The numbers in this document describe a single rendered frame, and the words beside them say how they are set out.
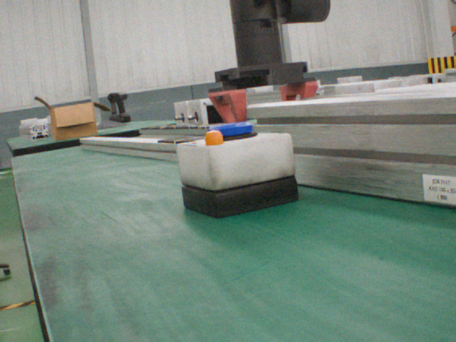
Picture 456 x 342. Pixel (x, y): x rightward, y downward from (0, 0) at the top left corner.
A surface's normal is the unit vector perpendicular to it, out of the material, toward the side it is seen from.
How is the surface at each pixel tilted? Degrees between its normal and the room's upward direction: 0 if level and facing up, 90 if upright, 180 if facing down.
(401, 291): 0
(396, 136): 90
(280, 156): 90
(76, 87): 90
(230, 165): 90
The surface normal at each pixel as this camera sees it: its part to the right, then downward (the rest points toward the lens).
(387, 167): -0.89, 0.17
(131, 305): -0.12, -0.99
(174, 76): 0.36, 0.07
